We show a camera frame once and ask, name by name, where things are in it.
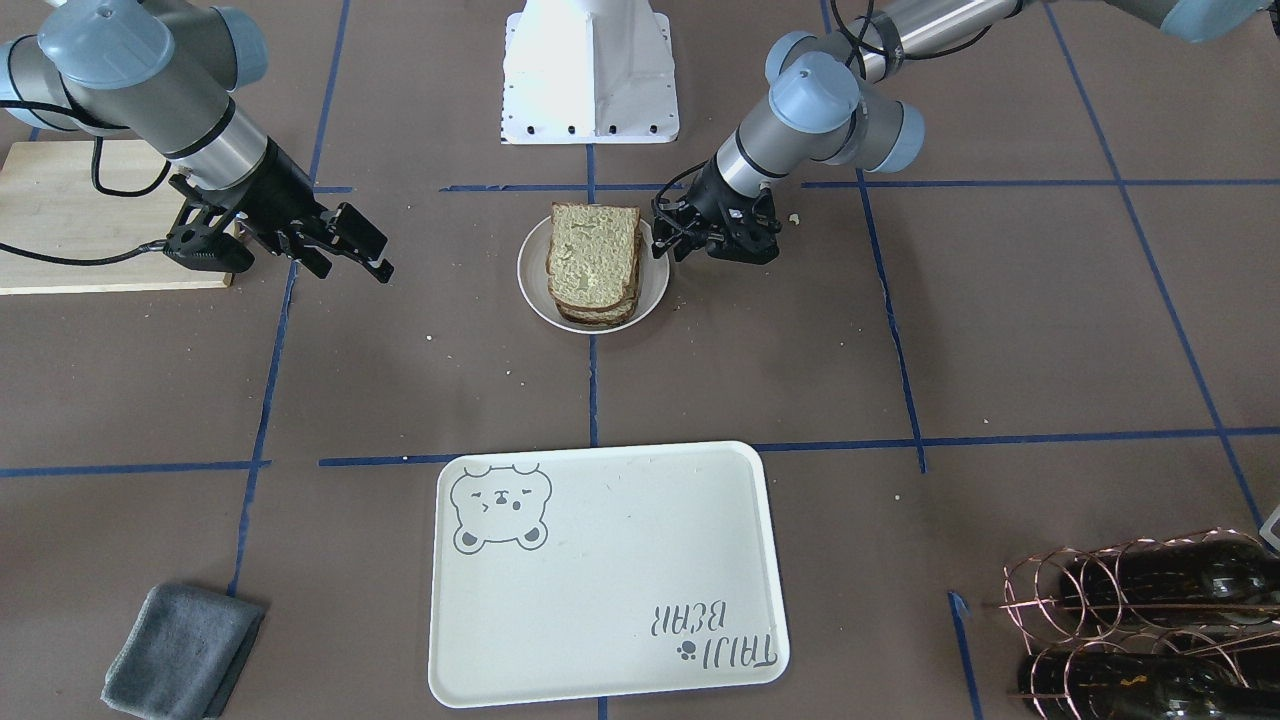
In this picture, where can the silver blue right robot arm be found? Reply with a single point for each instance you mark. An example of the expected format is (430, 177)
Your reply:
(167, 71)

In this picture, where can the bread slice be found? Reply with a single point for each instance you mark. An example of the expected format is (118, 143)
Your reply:
(613, 317)
(593, 255)

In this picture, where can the white round plate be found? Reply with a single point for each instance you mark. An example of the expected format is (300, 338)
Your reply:
(653, 279)

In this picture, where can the wooden cutting board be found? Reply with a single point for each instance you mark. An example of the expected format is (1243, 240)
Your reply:
(49, 205)

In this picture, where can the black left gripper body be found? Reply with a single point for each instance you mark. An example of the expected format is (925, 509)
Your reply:
(716, 196)

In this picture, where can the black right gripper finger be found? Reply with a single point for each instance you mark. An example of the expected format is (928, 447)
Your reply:
(311, 257)
(351, 235)

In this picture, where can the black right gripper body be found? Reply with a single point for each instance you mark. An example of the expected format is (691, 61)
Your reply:
(279, 193)

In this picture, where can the copper wire bottle rack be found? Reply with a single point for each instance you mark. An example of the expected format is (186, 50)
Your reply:
(1176, 628)

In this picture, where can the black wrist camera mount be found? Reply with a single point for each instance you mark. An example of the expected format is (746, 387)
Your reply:
(744, 230)

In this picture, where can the green wine bottle front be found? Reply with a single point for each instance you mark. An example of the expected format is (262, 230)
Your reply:
(1100, 684)

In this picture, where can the folded grey cloth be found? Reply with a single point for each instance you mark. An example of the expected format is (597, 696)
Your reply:
(184, 656)

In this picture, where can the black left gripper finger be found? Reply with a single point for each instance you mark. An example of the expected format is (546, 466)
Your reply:
(676, 229)

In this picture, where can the green wine bottle middle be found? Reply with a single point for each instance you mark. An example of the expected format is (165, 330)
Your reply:
(1219, 582)

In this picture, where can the cream bear serving tray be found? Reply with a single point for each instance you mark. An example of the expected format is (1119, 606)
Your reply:
(573, 574)

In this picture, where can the bread slice on plate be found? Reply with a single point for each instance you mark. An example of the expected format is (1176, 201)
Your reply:
(613, 317)

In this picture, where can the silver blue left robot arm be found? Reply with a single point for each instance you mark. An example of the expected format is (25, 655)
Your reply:
(821, 104)

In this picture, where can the green wine bottle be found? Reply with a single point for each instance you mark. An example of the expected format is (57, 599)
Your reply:
(1100, 684)
(1219, 582)

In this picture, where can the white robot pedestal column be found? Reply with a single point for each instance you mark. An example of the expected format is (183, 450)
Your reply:
(588, 72)

